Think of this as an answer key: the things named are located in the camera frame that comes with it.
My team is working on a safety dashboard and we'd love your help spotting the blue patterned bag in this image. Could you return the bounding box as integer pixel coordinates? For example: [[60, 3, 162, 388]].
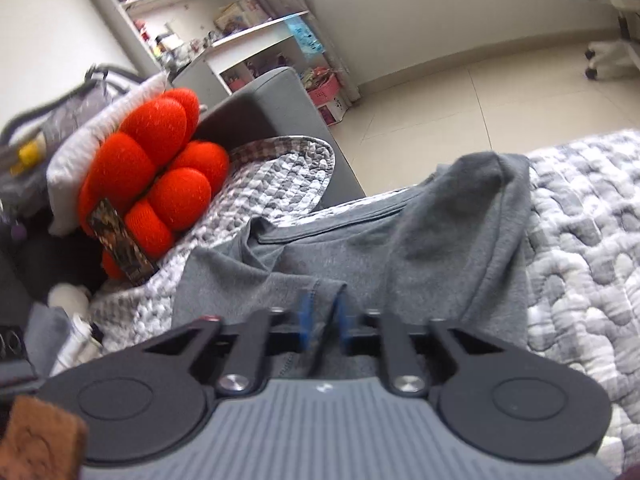
[[282, 15, 326, 58]]

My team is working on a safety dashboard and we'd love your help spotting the grey checked quilted blanket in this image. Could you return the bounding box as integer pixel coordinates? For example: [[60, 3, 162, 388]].
[[90, 130, 640, 476]]

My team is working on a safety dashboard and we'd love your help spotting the dark grey sofa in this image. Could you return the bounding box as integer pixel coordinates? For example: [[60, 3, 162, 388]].
[[0, 66, 367, 376]]

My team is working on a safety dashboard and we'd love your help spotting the white bookshelf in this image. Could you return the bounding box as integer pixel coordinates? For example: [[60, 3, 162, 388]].
[[70, 0, 361, 111]]

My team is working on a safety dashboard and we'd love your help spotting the brown fuzzy cloth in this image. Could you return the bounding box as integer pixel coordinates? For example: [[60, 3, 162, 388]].
[[0, 394, 88, 480]]

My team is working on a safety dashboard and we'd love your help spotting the white plush toy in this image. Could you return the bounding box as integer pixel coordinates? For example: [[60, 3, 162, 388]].
[[47, 282, 93, 311]]

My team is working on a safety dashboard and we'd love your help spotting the white pillow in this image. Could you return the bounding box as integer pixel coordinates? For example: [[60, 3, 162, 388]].
[[46, 71, 171, 237]]

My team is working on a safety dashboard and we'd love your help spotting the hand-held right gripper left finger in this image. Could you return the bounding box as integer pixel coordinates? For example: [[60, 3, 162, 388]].
[[142, 290, 313, 396]]

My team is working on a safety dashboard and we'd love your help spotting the pink basket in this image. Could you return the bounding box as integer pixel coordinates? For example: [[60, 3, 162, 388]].
[[305, 72, 348, 126]]

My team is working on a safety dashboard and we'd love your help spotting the grey backpack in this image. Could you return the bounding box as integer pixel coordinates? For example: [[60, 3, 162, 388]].
[[0, 62, 146, 221]]

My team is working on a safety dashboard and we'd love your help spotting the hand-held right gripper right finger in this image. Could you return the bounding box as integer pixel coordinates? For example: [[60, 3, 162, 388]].
[[334, 292, 513, 396]]

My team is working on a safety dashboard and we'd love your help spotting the grey t-shirt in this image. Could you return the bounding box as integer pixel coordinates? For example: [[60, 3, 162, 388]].
[[172, 151, 532, 381]]

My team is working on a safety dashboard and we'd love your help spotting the yellow clip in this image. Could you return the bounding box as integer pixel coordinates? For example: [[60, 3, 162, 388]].
[[10, 140, 48, 176]]

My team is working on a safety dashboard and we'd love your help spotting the white sock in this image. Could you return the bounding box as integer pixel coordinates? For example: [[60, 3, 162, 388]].
[[52, 312, 103, 376]]

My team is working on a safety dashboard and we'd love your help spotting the red pumpkin cushion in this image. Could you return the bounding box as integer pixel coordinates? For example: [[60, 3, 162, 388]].
[[77, 87, 231, 281]]

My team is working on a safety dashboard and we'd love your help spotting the grey folded cloth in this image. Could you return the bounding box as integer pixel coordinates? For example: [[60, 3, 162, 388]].
[[22, 305, 73, 376]]

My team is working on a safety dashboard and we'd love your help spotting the white office chair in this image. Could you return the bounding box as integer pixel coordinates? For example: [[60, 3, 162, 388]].
[[552, 0, 640, 81]]

